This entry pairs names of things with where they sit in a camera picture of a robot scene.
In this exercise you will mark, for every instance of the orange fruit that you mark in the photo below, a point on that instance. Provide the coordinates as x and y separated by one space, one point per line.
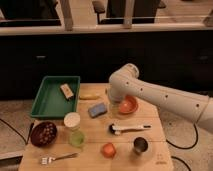
108 150

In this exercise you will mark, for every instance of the dark red patterned bowl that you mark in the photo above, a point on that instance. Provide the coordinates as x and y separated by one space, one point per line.
43 134

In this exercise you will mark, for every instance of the white lid cup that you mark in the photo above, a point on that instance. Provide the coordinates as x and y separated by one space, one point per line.
72 120

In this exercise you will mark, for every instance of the green glass cup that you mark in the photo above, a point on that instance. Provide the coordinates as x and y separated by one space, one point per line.
77 138

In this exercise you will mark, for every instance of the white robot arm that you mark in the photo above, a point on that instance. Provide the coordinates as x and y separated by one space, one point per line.
193 107

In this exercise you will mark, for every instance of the metal cup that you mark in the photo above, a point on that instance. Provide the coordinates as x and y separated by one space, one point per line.
140 145

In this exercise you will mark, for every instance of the yellow banana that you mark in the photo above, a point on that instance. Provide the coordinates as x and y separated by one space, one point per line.
88 96

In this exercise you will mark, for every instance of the green plastic tray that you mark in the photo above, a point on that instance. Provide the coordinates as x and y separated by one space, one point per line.
50 101

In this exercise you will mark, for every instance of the blue sponge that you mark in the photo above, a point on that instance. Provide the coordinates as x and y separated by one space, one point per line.
97 110

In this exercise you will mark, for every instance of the black office chair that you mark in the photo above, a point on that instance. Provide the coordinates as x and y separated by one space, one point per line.
127 11

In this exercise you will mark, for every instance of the silver fork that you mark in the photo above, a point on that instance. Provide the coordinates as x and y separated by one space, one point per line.
48 160

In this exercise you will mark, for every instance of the tan sponge block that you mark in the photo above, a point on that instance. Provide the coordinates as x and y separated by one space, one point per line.
66 91

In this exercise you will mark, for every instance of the orange bowl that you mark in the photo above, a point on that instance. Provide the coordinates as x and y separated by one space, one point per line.
128 105

